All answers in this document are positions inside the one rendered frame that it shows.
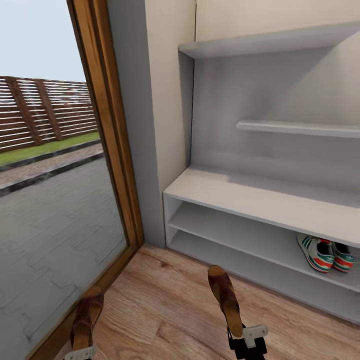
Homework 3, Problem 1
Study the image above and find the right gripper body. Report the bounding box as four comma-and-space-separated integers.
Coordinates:
233, 337, 267, 360

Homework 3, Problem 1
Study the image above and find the sandal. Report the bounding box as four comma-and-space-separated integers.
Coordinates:
69, 285, 104, 352
207, 265, 244, 339

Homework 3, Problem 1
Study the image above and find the gym shoe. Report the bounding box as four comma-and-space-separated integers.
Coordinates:
330, 240, 354, 273
297, 232, 334, 273

